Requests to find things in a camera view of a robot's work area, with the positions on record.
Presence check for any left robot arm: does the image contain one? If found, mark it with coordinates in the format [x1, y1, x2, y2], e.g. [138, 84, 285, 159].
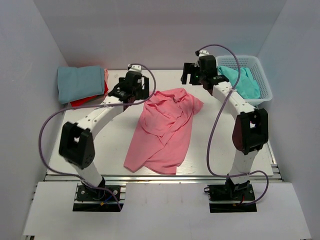
[58, 64, 150, 188]

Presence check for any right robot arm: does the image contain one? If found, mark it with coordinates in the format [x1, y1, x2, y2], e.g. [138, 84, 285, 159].
[180, 50, 269, 194]

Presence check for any folded light pink t shirt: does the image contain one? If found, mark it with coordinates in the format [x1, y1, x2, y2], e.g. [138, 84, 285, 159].
[103, 68, 109, 83]

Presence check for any teal t shirt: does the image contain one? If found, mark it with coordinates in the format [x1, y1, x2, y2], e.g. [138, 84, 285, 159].
[217, 65, 261, 99]

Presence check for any white plastic basket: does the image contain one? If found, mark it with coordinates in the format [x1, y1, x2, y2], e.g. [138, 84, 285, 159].
[216, 55, 273, 106]

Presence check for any folded red t shirt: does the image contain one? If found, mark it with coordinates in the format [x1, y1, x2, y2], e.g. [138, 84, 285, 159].
[70, 81, 109, 107]

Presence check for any folded blue-grey t shirt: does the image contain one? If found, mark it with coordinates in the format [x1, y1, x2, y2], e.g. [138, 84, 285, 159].
[57, 65, 105, 104]

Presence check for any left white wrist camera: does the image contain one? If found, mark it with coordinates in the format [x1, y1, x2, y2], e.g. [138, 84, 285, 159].
[127, 64, 142, 74]

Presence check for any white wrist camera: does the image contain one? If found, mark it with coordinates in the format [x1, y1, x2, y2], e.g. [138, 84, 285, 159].
[194, 49, 210, 67]
[127, 64, 142, 74]

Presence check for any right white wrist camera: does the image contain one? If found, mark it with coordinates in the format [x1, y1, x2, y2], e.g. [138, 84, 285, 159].
[194, 49, 210, 67]

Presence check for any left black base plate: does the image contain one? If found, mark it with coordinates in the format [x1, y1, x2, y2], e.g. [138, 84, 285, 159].
[72, 184, 125, 213]

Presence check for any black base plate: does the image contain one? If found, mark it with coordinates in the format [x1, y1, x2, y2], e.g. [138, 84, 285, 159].
[203, 184, 257, 214]
[72, 184, 125, 213]

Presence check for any aluminium table rail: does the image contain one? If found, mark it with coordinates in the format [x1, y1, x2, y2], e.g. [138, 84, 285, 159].
[44, 173, 283, 183]

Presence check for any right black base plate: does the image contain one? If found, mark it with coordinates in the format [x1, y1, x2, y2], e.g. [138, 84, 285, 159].
[203, 184, 257, 214]

